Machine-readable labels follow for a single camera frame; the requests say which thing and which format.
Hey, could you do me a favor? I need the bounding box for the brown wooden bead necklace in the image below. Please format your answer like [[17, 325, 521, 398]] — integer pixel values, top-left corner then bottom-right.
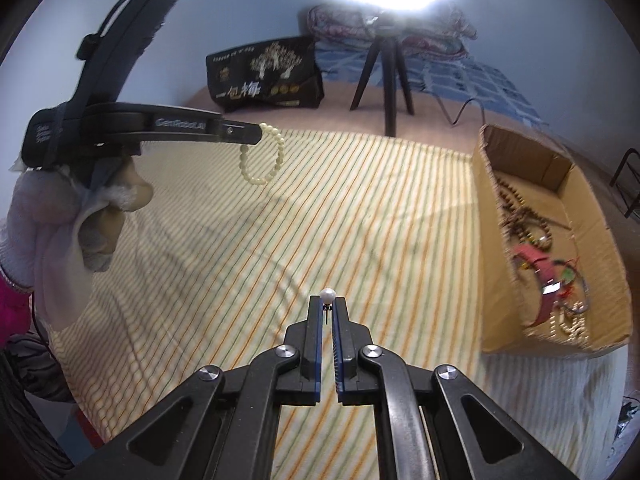
[[496, 174, 556, 256]]

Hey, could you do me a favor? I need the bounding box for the dark wire bangle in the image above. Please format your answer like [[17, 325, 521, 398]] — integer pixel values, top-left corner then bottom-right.
[[552, 259, 590, 315]]

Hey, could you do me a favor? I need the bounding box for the black snack bag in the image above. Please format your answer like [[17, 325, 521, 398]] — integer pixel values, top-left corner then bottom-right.
[[205, 36, 324, 112]]

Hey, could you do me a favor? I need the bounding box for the striped yellow cloth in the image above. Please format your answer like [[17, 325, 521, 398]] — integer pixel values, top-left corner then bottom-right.
[[52, 130, 627, 479]]

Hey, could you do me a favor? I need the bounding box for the cream bead bracelet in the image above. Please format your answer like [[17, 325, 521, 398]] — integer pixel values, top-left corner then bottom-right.
[[238, 121, 288, 188]]

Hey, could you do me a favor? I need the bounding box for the black power cable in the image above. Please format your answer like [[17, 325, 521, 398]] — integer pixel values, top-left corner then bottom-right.
[[434, 94, 486, 127]]

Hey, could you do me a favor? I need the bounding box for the pearl bead bracelet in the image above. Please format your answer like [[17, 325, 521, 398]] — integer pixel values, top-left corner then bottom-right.
[[546, 301, 594, 344]]

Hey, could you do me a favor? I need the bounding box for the blue patterned bedsheet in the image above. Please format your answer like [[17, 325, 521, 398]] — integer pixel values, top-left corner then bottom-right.
[[316, 41, 551, 132]]

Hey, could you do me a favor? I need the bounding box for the black clothes rack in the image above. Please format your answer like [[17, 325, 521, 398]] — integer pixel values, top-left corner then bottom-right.
[[608, 148, 640, 218]]

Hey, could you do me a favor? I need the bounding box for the black tripod stand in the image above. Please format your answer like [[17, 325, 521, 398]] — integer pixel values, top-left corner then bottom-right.
[[349, 26, 414, 138]]

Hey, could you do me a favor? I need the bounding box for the white pearl earring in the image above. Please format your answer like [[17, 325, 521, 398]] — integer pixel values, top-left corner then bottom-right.
[[319, 287, 336, 324]]

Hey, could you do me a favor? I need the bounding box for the folded floral quilt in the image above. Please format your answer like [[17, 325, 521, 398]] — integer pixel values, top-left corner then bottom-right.
[[306, 2, 477, 61]]

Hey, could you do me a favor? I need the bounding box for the cardboard box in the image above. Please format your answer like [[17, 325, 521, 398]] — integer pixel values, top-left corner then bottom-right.
[[472, 125, 632, 358]]

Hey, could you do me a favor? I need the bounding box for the left hand white glove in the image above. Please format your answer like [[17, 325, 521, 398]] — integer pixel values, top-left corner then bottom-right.
[[1, 157, 154, 341]]

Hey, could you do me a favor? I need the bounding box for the red watch strap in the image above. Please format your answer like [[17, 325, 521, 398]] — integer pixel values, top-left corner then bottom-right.
[[511, 242, 562, 328]]

